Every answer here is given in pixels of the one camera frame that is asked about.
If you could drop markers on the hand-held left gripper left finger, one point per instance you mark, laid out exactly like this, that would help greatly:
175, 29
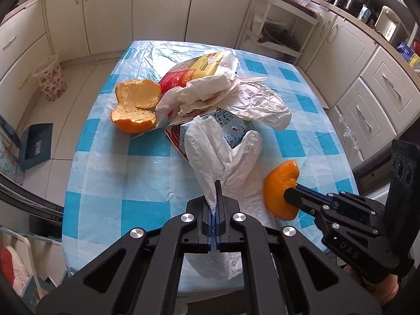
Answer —
210, 233

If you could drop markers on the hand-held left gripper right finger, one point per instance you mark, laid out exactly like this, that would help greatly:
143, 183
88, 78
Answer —
223, 233

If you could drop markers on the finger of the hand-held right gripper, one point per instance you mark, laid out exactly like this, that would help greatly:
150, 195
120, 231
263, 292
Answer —
300, 201
357, 213

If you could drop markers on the small orange peel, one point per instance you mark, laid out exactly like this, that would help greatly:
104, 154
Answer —
277, 187

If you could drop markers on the white paper towel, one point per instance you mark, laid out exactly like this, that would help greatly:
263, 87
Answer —
210, 157

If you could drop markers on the blue white milk carton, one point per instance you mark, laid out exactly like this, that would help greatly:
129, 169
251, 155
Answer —
233, 128

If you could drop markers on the red white wrapper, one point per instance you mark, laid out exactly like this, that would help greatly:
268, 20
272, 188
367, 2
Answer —
175, 137

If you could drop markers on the white tissue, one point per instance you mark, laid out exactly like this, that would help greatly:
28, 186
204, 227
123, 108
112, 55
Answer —
200, 92

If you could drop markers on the person's right hand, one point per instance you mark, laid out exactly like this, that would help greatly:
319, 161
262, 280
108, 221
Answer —
382, 292

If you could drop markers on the white cabinet drawer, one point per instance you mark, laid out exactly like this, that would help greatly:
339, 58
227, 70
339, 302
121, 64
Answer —
364, 118
338, 128
393, 85

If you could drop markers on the blue checkered tablecloth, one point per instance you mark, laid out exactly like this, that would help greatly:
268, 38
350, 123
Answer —
131, 170

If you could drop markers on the crumpled white thin paper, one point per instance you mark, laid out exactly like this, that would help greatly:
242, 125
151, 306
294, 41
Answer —
262, 105

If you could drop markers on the large orange peel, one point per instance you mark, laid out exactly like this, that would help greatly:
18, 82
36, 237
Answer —
136, 105

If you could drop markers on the red yellow snack bag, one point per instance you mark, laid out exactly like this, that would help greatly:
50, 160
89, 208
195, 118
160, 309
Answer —
197, 67

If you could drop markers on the black frying pan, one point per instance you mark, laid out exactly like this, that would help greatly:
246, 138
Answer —
280, 36

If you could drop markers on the white shelf rack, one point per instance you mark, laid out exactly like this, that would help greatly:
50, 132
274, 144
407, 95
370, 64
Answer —
288, 16

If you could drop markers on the white countertop appliance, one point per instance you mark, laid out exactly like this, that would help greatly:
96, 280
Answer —
388, 23

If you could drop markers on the dark blue box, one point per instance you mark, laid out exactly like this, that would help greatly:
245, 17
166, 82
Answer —
34, 144

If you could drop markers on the pink white cloth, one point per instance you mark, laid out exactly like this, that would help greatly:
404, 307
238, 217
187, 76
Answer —
13, 269

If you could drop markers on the floral wastebasket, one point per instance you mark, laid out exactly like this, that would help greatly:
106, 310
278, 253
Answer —
52, 80

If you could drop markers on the white kitchen cabinets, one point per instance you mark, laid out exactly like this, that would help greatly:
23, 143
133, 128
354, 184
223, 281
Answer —
98, 13

